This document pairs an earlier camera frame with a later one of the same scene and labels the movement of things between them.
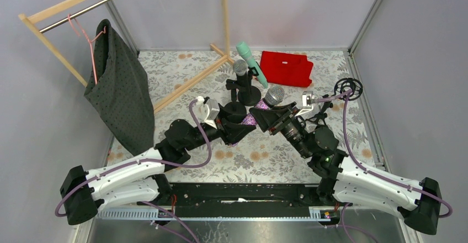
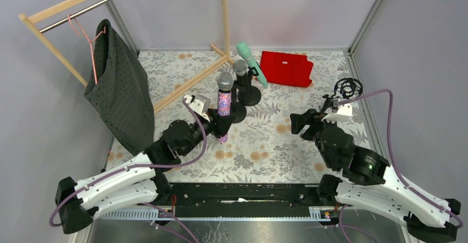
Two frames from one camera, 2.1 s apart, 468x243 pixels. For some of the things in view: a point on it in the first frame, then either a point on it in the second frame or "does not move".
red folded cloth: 286,69 does not move
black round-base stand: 234,111 does not move
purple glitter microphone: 274,96 -> 224,83
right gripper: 279,121 -> 310,121
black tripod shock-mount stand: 347,89 does not move
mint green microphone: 245,51 does not move
